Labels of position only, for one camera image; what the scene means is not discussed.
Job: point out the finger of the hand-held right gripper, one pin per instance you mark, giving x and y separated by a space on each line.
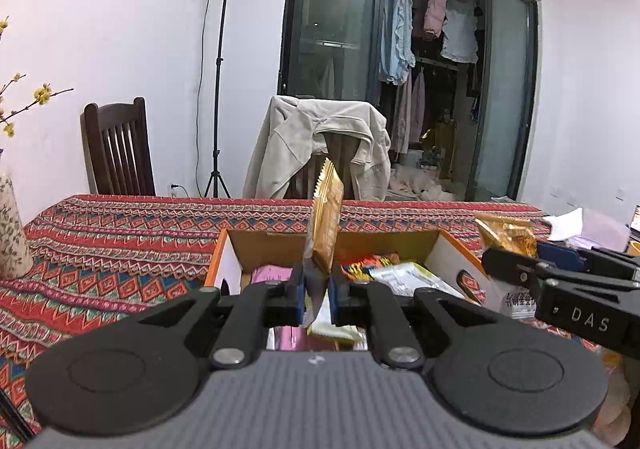
560 254
515 269

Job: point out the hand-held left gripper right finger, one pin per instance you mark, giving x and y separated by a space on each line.
336 301

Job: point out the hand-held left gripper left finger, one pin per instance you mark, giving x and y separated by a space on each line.
299 294

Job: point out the pale yellow snack packet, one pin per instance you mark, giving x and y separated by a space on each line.
335 335

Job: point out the gold white snack packet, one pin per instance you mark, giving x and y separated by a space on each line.
505 234

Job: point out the red snack packet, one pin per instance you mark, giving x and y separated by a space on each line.
365 266

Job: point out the orange cardboard box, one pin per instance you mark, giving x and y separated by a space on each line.
280 244

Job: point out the green white snack packet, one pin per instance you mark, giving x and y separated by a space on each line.
410 279

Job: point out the tan snack packet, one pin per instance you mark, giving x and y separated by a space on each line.
325 209

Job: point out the person's right forearm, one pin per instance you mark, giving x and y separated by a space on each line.
617 404

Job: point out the white cloth pile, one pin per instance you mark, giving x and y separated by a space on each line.
425 184

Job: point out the beige jacket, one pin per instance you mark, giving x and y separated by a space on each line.
290 149

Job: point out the dark wooden chair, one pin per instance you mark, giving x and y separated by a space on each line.
345 144
120 144

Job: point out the pale hanging garment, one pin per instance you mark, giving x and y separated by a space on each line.
401 114
418 109

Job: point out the white hanging garment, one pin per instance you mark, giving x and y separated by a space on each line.
460 34

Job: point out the light blue hanging shirt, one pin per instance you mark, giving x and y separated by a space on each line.
397 34

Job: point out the pink hanging garment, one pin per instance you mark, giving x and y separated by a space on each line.
435 14

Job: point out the floral ceramic vase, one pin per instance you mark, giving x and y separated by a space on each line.
12 239

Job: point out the yellow blossom branches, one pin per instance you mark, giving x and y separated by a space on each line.
41 94

